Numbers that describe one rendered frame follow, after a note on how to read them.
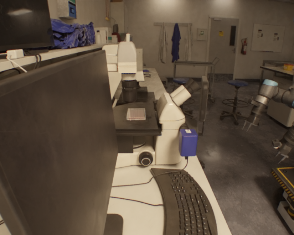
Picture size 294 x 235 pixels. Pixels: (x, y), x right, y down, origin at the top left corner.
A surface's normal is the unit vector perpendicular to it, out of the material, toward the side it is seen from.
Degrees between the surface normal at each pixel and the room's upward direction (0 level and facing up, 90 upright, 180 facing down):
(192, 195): 4
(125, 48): 80
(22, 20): 86
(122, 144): 90
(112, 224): 0
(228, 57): 90
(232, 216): 0
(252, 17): 90
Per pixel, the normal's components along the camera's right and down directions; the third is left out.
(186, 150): 0.03, 0.37
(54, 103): 1.00, -0.07
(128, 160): 0.35, 0.34
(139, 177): 0.00, -0.93
